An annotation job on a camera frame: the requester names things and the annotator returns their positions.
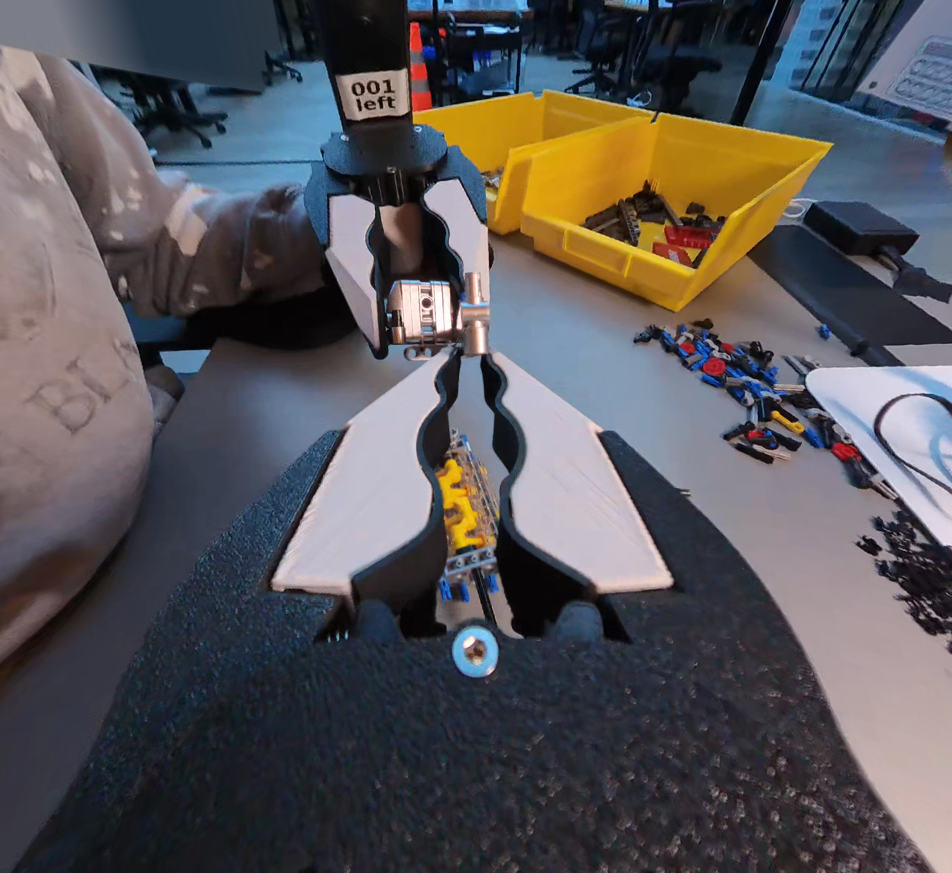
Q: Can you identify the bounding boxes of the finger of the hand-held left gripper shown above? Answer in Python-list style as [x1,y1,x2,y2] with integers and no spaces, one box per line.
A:
[326,196,391,359]
[424,180,493,297]

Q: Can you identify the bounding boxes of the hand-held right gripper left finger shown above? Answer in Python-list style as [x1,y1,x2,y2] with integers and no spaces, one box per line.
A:
[269,351,462,599]

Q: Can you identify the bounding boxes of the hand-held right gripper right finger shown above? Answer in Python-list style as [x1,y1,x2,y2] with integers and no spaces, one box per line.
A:
[479,352,676,599]

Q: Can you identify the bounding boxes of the clear engine block yellow crankshaft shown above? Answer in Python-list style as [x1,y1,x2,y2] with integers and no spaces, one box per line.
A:
[433,429,503,628]

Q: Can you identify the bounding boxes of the grey beam with motor block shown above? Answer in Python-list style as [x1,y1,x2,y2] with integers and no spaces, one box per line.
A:
[385,272,493,362]

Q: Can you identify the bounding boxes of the person's left forearm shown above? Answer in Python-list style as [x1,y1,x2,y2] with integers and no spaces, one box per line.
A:
[100,170,332,319]

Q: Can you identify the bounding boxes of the yellow storage bin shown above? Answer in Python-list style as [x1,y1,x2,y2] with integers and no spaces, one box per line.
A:
[411,89,657,236]

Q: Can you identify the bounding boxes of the orange traffic cone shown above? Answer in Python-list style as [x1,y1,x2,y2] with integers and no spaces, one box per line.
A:
[408,22,434,113]

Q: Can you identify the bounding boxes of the black mesh cushion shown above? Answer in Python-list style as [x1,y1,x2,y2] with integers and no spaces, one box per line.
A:
[126,278,359,352]

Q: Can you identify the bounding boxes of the yellow bin with brick parts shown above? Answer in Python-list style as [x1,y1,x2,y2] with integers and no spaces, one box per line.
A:
[519,113,834,313]

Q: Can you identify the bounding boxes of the heap of black beams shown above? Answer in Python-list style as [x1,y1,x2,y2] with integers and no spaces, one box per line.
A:
[582,180,728,250]

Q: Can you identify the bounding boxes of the pile of mixed brick parts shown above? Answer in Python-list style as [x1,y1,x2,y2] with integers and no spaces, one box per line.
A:
[634,318,902,503]

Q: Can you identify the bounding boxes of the black office chair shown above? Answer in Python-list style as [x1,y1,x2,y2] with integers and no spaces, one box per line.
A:
[571,0,724,117]

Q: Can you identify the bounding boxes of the white document stand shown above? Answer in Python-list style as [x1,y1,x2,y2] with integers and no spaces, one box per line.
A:
[805,365,952,548]

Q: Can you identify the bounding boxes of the person's torso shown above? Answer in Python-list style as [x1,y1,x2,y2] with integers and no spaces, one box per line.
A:
[0,46,187,666]

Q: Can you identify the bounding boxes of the pile of black pins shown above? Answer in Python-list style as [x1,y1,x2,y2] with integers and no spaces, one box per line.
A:
[855,508,952,656]

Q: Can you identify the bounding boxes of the black power adapter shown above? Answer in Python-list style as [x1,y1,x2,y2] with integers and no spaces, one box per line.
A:
[803,200,921,258]

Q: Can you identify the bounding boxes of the printed instruction sheet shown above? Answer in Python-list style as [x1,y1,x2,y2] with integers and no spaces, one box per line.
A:
[863,0,952,126]

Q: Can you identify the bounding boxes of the black desk cable channel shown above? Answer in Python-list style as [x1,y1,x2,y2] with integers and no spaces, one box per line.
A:
[747,222,952,368]

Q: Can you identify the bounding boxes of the black adapter cable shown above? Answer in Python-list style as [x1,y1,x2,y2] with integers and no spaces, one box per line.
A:
[874,244,952,306]

